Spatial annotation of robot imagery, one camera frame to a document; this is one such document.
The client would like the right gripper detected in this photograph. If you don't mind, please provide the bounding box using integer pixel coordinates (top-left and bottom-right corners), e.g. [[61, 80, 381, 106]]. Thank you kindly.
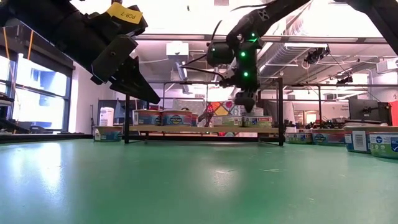
[[219, 40, 261, 114]]

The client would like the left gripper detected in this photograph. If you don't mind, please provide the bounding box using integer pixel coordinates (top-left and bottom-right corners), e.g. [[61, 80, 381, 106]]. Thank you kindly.
[[46, 9, 161, 105]]

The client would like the dark grey hanging cloth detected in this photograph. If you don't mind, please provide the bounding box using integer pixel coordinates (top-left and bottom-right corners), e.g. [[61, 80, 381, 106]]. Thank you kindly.
[[258, 99, 279, 128]]

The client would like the white ceiling unit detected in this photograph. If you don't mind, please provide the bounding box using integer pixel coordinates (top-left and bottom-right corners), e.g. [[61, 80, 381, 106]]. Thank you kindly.
[[165, 42, 190, 57]]

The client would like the grey hanging sheet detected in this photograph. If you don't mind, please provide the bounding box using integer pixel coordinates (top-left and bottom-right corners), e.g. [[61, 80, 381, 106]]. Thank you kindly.
[[172, 98, 206, 111]]

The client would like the white plastic jug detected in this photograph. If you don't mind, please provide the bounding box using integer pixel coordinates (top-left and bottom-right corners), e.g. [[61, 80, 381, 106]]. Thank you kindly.
[[99, 106, 115, 126]]

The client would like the black ceiling-hung device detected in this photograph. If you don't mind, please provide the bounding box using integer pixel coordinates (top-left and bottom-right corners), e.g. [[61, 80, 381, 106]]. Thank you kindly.
[[304, 46, 330, 65], [336, 75, 354, 85]]

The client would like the cluttered background workbench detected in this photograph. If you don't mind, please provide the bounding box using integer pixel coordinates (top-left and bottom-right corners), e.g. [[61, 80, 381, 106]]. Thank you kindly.
[[295, 119, 351, 130]]

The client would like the long grey ceiling beam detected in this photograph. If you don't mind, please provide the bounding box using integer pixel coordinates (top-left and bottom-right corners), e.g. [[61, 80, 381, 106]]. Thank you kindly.
[[133, 33, 389, 44]]

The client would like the green table mat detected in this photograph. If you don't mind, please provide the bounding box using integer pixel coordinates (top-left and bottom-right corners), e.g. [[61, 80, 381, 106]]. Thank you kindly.
[[0, 138, 398, 224]]

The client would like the large window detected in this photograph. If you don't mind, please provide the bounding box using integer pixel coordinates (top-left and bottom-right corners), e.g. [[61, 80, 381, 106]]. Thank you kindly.
[[0, 52, 74, 133]]

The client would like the black background monitor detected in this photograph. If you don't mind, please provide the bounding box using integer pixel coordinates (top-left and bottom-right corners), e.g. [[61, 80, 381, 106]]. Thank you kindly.
[[348, 98, 391, 126]]

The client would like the orange red fabric panel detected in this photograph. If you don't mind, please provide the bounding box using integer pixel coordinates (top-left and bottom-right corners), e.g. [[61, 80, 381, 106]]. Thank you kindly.
[[389, 101, 398, 126]]

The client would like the yellow cable label tag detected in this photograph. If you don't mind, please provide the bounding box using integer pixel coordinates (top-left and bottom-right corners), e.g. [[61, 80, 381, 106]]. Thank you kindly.
[[106, 2, 144, 25]]

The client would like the wooden shelf black metal frame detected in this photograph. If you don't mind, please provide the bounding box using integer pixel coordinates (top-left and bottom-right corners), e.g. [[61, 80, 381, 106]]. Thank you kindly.
[[124, 77, 285, 147]]

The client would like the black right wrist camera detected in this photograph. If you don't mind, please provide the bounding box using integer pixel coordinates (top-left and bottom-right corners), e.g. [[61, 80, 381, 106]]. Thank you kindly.
[[206, 42, 236, 68]]

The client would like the silver ceiling duct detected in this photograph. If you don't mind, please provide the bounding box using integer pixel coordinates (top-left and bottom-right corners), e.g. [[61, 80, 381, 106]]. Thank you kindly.
[[257, 18, 315, 99]]

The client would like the black background rig frame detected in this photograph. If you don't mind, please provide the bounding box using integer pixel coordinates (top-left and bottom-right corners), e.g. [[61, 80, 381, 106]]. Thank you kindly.
[[149, 81, 398, 131]]

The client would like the orange cable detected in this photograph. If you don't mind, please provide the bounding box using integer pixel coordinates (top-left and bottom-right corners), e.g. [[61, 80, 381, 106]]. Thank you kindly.
[[2, 27, 35, 60]]

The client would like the black metal rig frame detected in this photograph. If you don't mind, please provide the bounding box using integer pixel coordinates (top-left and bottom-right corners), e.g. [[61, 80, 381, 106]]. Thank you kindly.
[[0, 133, 94, 144]]

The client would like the white wall unit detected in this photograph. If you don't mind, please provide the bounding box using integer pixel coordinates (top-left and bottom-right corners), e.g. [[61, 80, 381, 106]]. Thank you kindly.
[[376, 58, 398, 74]]

